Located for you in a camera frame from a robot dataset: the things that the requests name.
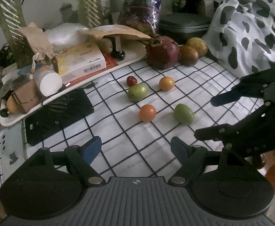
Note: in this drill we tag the smartphone light blue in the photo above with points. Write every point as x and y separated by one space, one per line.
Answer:
12 150

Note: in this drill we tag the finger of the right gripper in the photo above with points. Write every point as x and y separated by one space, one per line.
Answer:
255 91
223 132

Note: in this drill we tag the beige drawstring pouch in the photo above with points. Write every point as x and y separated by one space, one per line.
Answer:
38 41

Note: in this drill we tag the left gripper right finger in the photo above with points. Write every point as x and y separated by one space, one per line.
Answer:
188 156

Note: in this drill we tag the cow print blanket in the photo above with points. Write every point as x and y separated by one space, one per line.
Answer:
241 36

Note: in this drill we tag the yellow passion fruit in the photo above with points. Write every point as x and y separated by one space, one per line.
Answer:
199 45

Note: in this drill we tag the small brown leather case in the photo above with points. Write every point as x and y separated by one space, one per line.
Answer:
26 97

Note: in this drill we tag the small orange fruit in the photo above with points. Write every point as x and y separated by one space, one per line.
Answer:
166 83
147 113

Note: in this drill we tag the brown passion fruit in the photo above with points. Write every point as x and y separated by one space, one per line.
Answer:
188 55

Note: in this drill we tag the yellow white box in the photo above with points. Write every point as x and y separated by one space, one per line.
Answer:
81 60

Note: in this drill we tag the brown paper envelope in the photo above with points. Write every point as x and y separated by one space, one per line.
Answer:
123 31

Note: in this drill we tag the small red fruit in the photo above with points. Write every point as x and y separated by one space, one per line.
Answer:
131 81

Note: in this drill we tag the black flat box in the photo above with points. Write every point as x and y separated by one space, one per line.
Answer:
57 115

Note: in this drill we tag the red dragon fruit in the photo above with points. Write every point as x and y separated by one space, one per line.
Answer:
162 52

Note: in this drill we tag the white cylinder jar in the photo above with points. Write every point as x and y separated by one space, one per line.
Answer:
47 81

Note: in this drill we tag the green fruit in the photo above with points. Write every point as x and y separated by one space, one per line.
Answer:
137 92
183 114

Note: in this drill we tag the black zip case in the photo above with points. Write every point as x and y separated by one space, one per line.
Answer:
181 26

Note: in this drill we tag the purple snack bag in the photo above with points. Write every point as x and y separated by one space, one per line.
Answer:
142 15

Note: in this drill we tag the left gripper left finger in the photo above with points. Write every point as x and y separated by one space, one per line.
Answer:
84 154

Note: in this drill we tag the checkered white tablecloth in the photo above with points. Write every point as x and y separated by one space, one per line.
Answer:
135 148

